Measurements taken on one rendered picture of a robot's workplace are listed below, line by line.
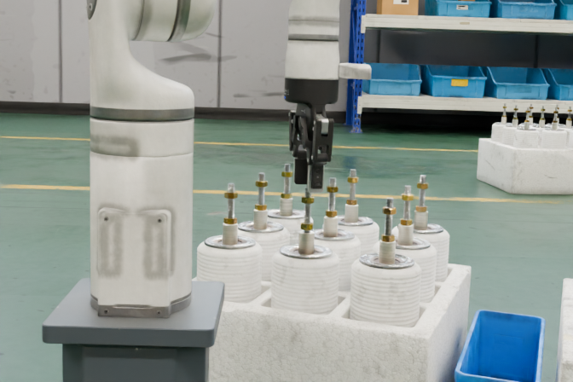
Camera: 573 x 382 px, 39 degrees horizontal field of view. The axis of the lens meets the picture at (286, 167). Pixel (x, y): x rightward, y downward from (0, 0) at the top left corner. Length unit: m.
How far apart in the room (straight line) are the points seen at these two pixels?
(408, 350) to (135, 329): 0.47
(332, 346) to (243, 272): 0.17
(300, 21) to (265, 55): 5.13
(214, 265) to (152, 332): 0.48
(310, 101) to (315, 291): 0.26
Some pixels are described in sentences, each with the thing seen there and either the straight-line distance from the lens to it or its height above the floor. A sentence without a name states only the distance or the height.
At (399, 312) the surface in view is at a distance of 1.11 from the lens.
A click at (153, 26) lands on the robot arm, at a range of 0.71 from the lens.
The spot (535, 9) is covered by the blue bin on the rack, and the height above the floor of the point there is 0.85.
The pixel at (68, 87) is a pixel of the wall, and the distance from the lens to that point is 6.44.
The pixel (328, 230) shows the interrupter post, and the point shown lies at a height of 0.26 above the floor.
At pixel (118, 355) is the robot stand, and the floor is 0.27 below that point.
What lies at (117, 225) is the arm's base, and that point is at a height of 0.38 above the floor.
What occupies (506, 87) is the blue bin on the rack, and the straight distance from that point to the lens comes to 5.72.
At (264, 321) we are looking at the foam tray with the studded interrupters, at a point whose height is 0.17.
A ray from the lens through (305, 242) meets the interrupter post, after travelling 1.15.
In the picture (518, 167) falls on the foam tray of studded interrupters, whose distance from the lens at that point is 3.34.
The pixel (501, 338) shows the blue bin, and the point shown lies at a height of 0.08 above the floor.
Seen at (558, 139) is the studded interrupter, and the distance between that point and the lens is 3.42.
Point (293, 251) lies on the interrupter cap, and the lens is 1.17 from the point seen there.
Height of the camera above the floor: 0.53
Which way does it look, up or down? 8 degrees down
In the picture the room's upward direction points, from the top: 2 degrees clockwise
